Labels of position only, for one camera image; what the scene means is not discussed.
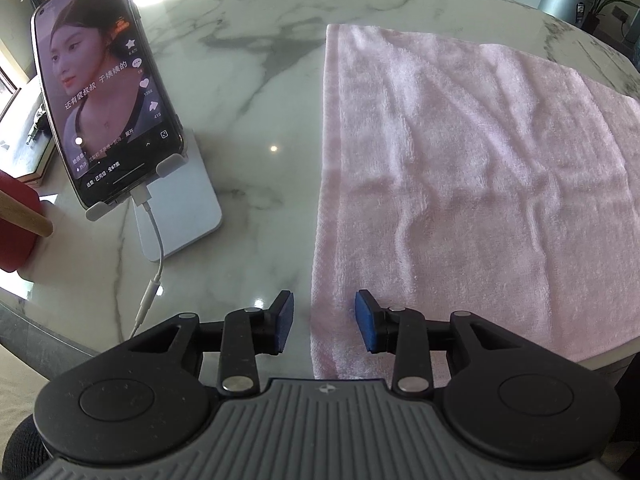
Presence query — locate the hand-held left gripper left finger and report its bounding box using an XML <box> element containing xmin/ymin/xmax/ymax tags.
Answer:
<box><xmin>125</xmin><ymin>290</ymin><xmax>296</xmax><ymax>395</ymax></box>

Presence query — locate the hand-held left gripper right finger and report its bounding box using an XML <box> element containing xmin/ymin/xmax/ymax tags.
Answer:
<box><xmin>355</xmin><ymin>289</ymin><xmax>525</xmax><ymax>395</ymax></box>

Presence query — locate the pink towel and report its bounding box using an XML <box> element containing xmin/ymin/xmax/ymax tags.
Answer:
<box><xmin>310</xmin><ymin>22</ymin><xmax>640</xmax><ymax>381</ymax></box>

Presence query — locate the white phone stand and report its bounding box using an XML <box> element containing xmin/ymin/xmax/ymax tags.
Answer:
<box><xmin>85</xmin><ymin>127</ymin><xmax>223</xmax><ymax>262</ymax></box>

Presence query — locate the dark round fabric object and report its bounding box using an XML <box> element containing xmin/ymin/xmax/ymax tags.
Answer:
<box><xmin>0</xmin><ymin>420</ymin><xmax>44</xmax><ymax>480</ymax></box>

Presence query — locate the black smartphone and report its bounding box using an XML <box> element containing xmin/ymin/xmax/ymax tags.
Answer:
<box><xmin>31</xmin><ymin>0</ymin><xmax>184</xmax><ymax>209</ymax></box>

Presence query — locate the white charging cable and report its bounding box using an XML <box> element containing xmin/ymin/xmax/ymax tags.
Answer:
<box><xmin>129</xmin><ymin>185</ymin><xmax>166</xmax><ymax>341</ymax></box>

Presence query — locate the red paddle with wooden handle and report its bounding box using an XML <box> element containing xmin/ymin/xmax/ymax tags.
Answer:
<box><xmin>0</xmin><ymin>170</ymin><xmax>55</xmax><ymax>273</ymax></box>

